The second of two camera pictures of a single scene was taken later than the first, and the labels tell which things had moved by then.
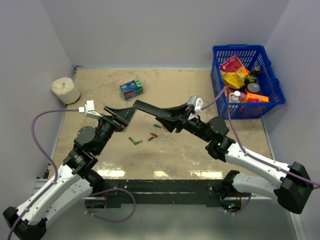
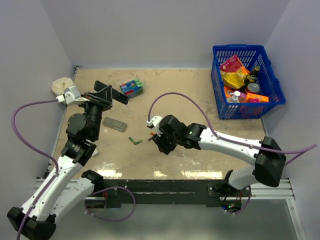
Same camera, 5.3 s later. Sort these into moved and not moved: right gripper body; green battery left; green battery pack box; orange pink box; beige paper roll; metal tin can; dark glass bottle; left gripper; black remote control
Moved: black remote control; left gripper; right gripper body
Not moved: orange pink box; green battery left; green battery pack box; metal tin can; dark glass bottle; beige paper roll
